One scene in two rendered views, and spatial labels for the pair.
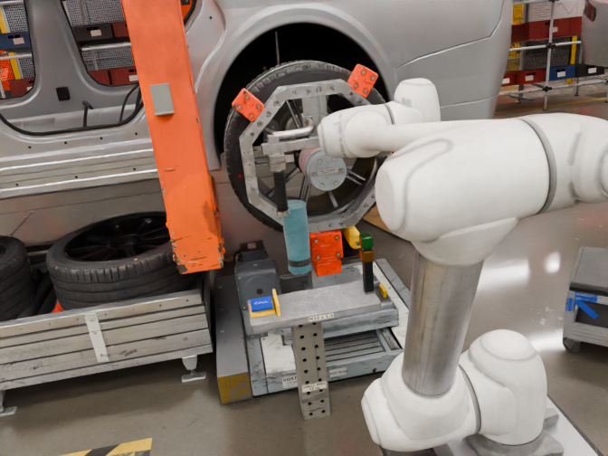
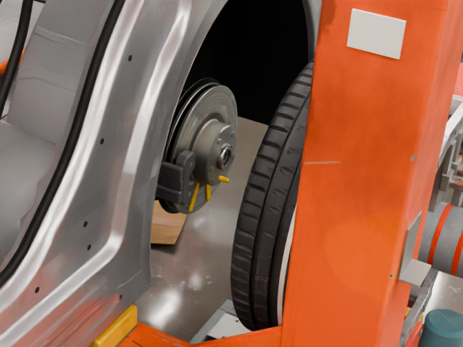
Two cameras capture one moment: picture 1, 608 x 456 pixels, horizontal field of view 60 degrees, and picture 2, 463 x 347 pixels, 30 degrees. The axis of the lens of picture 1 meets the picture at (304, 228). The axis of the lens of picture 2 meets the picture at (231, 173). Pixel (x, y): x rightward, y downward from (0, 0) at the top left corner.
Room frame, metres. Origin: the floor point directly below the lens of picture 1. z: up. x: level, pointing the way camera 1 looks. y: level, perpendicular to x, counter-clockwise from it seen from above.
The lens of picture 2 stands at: (1.34, 1.42, 1.86)
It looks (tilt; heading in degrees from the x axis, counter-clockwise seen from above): 31 degrees down; 304
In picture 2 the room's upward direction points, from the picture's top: 4 degrees clockwise
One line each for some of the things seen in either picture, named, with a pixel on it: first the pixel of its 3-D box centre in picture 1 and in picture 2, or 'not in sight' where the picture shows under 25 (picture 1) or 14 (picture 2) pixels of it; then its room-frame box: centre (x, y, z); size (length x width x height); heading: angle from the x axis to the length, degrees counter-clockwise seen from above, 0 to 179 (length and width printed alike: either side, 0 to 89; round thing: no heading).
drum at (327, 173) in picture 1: (321, 165); (453, 239); (1.78, -0.08, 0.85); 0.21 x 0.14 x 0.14; 8
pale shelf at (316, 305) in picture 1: (312, 305); not in sight; (1.53, 0.00, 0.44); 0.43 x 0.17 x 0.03; 98
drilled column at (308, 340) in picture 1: (309, 361); not in sight; (1.53, 0.03, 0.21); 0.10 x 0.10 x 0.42; 8
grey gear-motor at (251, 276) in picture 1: (257, 281); not in sight; (2.09, 0.23, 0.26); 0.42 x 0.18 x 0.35; 8
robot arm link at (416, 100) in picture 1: (412, 113); not in sight; (1.23, -0.28, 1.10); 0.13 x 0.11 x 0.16; 99
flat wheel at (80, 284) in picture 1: (129, 260); not in sight; (2.17, 0.80, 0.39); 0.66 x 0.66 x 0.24
